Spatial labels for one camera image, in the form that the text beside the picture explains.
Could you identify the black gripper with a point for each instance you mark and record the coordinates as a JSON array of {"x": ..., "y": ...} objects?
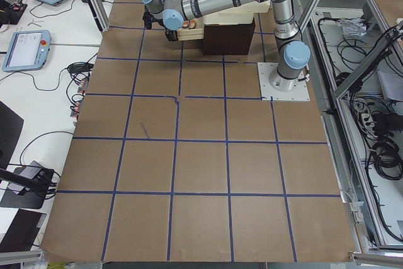
[{"x": 170, "y": 35}]

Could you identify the grey orange handled scissors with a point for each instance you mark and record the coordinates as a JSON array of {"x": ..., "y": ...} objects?
[{"x": 189, "y": 24}]

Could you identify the light wooden drawer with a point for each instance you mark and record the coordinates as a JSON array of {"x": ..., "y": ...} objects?
[{"x": 192, "y": 31}]

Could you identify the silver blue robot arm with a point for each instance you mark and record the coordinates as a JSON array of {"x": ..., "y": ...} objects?
[{"x": 294, "y": 53}]

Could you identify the black power adapter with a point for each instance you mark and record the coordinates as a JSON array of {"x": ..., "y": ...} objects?
[{"x": 79, "y": 67}]

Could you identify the lower blue teach pendant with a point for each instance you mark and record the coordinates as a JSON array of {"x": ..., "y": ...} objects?
[{"x": 28, "y": 51}]

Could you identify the black monitor stand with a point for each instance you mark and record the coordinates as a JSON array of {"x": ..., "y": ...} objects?
[{"x": 27, "y": 185}]

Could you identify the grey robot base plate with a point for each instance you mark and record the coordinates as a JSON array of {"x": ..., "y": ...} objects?
[{"x": 275, "y": 88}]

